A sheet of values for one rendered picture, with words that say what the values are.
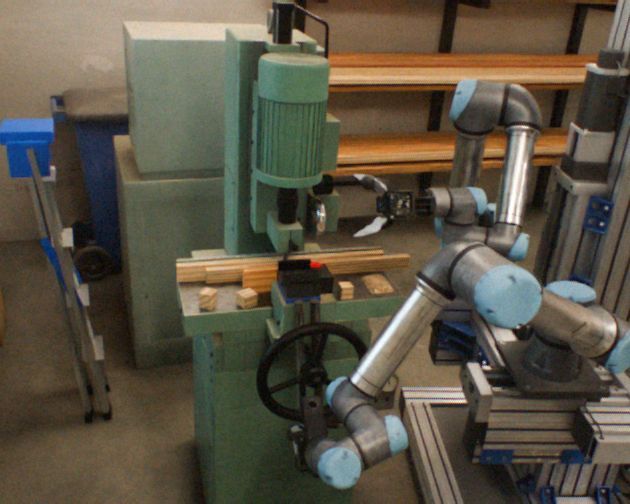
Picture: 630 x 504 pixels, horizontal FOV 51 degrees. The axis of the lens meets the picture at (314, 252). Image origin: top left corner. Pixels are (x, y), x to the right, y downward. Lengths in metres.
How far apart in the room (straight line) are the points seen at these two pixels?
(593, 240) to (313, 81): 0.86
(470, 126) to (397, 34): 2.55
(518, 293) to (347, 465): 0.46
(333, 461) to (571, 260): 0.92
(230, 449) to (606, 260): 1.15
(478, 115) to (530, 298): 0.72
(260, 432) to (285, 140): 0.84
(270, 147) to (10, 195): 2.74
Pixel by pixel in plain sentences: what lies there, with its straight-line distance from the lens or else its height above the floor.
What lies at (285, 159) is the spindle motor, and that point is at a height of 1.27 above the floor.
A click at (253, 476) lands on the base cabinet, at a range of 2.07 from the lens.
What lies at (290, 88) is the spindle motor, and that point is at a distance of 1.61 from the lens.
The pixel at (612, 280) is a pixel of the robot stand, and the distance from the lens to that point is 1.92.
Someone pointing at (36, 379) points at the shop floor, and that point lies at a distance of 3.10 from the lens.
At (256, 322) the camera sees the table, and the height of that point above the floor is 0.86.
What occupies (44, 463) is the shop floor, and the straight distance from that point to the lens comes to 2.69.
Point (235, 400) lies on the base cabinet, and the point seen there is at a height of 0.61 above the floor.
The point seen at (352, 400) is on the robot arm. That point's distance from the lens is 1.44.
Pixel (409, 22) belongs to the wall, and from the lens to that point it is 4.43.
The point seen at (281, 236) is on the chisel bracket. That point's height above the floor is 1.05.
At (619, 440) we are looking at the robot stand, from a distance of 1.82.
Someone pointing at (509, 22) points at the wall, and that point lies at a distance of 4.81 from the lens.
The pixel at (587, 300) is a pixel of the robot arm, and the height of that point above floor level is 1.04.
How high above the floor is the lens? 1.78
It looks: 26 degrees down
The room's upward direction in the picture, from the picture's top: 4 degrees clockwise
